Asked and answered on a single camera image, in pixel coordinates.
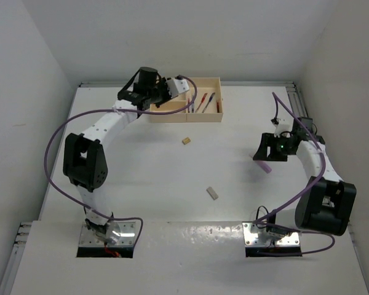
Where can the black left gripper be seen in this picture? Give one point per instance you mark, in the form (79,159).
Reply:
(162,83)

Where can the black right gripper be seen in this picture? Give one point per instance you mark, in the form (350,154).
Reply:
(269,140)

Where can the blue gel pen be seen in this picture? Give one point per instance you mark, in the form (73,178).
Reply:
(209,101)

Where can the red gel pen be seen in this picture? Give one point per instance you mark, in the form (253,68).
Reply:
(201,102)

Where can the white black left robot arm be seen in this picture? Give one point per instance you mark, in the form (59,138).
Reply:
(84,160)

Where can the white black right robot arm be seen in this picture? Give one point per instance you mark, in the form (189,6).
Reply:
(335,223)

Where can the pink highlighter marker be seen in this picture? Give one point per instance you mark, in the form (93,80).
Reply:
(263,165)

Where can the cream wooden compartment tray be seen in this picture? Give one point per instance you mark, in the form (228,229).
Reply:
(204,85)

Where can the small tan eraser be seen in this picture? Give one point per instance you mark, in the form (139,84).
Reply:
(186,141)

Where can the grey speckled eraser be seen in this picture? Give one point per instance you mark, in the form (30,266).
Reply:
(212,193)

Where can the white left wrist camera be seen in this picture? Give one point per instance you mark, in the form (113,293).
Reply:
(177,86)

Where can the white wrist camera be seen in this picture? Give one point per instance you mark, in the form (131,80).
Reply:
(282,127)
(177,86)

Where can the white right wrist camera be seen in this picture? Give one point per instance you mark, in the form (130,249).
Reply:
(282,127)

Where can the aluminium frame rail right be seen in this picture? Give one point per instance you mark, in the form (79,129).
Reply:
(323,182)

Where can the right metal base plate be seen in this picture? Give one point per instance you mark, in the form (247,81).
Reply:
(255,237)

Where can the metal base plate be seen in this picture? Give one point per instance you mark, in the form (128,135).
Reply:
(255,237)
(121,233)

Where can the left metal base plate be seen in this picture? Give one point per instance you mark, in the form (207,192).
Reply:
(121,233)

